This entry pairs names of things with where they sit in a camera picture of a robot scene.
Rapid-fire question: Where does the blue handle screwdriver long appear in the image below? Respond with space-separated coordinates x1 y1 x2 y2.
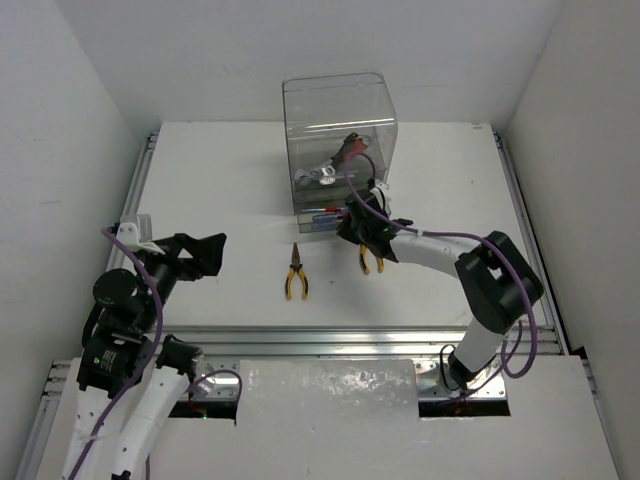
311 223 338 232

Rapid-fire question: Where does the red clear screwdriver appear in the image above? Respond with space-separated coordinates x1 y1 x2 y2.
300 206 346 214

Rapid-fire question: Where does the smoky bottom tray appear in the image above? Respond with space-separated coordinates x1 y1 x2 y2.
297 207 347 233

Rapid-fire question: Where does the smoky tray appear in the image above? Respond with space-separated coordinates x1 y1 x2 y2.
297 207 347 233
287 126 395 203
293 182 369 214

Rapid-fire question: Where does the red handle adjustable wrench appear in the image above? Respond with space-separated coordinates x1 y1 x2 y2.
315 133 368 185

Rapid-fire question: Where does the black handle adjustable wrench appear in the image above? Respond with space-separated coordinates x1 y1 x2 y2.
294 133 359 186

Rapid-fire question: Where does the clear acrylic box cover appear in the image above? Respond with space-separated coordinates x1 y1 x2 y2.
282 71 398 233

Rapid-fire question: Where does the red blue small screwdriver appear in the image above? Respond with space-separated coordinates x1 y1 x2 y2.
312 214 345 224

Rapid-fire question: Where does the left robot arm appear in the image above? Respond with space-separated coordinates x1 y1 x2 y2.
61 222 227 479

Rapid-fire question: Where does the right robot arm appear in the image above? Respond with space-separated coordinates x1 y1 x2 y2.
337 190 544 390

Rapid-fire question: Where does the yellow long-nose pliers left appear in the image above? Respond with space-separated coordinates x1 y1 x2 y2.
284 243 309 300

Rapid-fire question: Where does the smoky top tray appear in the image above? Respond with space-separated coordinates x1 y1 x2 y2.
287 126 395 203

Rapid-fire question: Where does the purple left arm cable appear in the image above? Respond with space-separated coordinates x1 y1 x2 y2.
67 227 243 480

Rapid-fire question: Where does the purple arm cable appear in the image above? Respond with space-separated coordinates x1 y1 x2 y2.
67 227 243 480
343 152 540 401

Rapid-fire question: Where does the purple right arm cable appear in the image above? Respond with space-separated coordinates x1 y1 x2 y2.
343 152 540 401

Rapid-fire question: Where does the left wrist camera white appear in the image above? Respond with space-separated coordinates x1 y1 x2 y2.
116 214 165 255

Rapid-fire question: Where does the aluminium frame rail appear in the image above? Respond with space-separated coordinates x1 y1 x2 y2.
29 127 599 451

